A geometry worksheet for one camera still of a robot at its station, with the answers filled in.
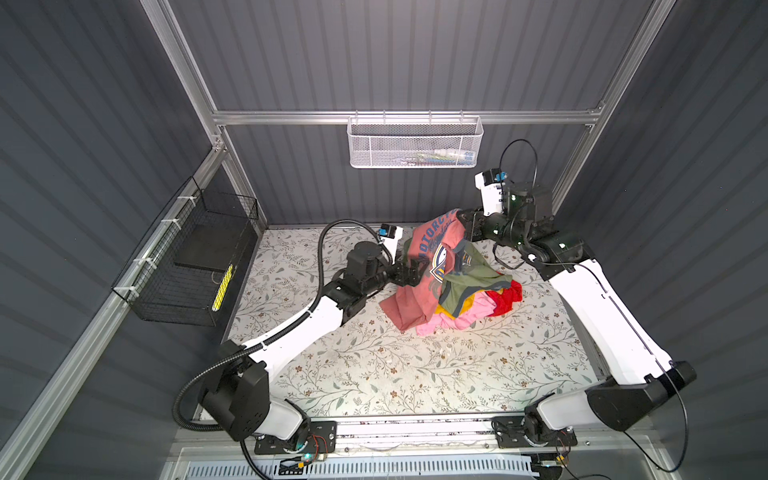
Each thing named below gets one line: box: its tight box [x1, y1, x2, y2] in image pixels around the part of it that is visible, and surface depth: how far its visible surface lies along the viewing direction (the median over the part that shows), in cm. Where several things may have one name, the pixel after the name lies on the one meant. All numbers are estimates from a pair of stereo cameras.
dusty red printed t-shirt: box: [380, 209, 466, 332], surface depth 78 cm
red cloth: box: [486, 280, 523, 317], surface depth 95 cm
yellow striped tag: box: [211, 264, 234, 312], surface depth 71 cm
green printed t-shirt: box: [438, 239, 513, 316], surface depth 88 cm
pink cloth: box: [416, 291, 497, 336], surface depth 92 cm
